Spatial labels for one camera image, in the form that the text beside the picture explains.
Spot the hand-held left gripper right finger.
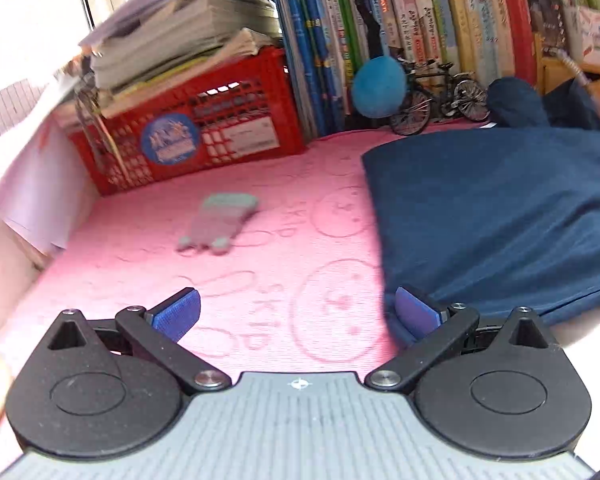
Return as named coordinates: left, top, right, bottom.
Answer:
left=365, top=286, right=553, bottom=391

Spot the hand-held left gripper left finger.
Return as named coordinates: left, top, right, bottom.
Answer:
left=45, top=287, right=231, bottom=393

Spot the navy and white jacket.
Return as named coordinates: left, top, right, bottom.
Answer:
left=361, top=77, right=600, bottom=466

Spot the small grey pink sock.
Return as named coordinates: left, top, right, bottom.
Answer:
left=175, top=192, right=260, bottom=255

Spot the pink printed blanket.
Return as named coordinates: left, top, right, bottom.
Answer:
left=0, top=115, right=496, bottom=480

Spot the red plastic crate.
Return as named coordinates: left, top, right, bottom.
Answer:
left=62, top=45, right=308, bottom=196

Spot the white paper sheet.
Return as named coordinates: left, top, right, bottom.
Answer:
left=0, top=75, right=98, bottom=256

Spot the black model bicycle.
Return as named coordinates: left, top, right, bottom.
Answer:
left=389, top=57, right=492, bottom=137

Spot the blue plush ball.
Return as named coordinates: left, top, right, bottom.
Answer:
left=351, top=56, right=408, bottom=118

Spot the wooden desk organizer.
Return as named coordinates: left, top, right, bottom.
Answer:
left=532, top=32, right=600, bottom=121

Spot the stack of paper booklets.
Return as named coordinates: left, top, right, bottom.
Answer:
left=77, top=0, right=286, bottom=121

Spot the row of large colourful books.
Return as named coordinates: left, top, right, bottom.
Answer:
left=265, top=0, right=541, bottom=141

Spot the white patterned pencil box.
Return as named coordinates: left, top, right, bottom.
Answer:
left=562, top=5, right=600, bottom=68

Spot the black smartphone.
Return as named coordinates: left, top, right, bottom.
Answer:
left=517, top=0, right=567, bottom=51

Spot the black strap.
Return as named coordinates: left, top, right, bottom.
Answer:
left=350, top=0, right=396, bottom=61

